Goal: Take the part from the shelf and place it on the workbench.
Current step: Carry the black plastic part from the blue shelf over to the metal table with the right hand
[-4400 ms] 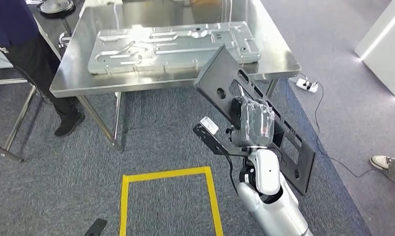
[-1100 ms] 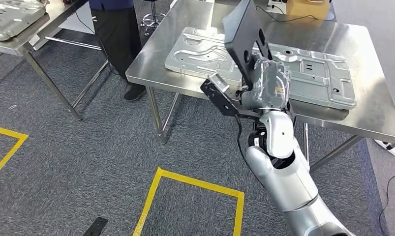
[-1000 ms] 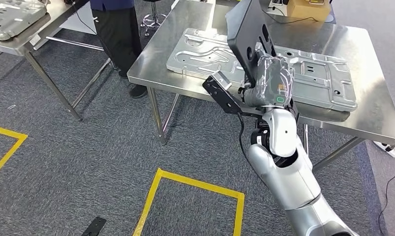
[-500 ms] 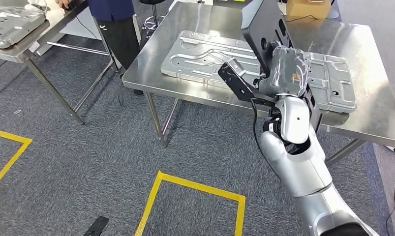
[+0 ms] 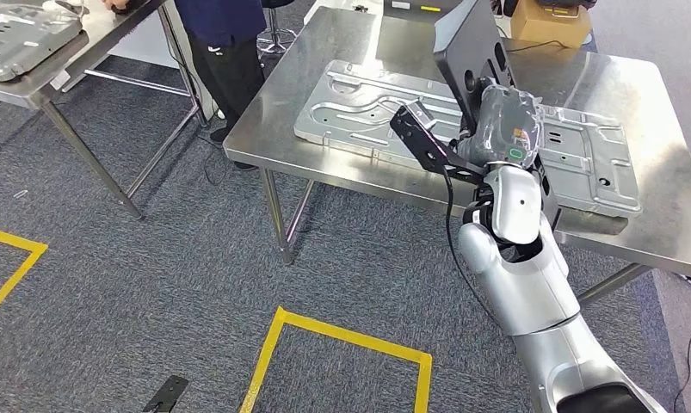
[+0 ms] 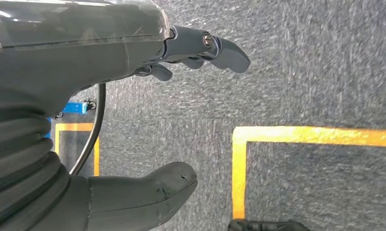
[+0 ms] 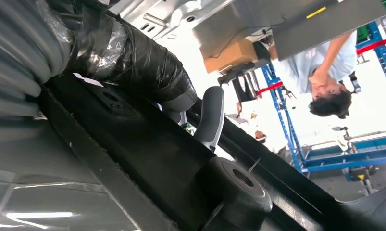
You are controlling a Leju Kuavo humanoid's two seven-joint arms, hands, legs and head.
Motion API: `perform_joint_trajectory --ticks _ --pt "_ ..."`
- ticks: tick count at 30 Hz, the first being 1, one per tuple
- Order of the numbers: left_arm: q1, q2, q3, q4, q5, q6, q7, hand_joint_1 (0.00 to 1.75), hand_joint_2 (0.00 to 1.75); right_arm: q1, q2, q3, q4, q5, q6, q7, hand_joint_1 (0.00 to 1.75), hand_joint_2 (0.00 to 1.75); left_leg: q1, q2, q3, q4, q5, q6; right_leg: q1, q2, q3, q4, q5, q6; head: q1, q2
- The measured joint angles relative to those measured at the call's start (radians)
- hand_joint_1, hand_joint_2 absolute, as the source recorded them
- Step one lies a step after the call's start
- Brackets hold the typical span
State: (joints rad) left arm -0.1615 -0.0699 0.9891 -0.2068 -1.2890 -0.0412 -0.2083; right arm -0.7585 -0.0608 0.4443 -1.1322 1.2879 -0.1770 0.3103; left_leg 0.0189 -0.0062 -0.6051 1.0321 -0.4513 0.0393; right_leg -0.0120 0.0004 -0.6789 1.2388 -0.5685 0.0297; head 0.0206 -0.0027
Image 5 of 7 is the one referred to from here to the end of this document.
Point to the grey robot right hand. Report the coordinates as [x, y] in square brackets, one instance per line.
[502, 125]

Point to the black plastic slotted panel part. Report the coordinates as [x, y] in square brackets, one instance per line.
[465, 40]

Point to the stainless steel workbench table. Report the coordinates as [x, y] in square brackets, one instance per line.
[43, 74]
[276, 137]

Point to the brown cardboard box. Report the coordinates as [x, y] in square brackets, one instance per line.
[550, 25]

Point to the stamped sheet metal panel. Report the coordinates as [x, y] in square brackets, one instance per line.
[356, 114]
[20, 40]

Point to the chrome base stool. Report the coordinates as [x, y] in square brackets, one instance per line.
[276, 34]

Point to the person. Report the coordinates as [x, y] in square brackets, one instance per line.
[225, 57]

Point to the black flat plate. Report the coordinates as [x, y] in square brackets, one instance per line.
[165, 394]

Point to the black camera bracket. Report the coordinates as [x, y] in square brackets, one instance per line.
[425, 145]

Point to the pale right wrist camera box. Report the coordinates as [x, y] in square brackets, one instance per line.
[422, 114]

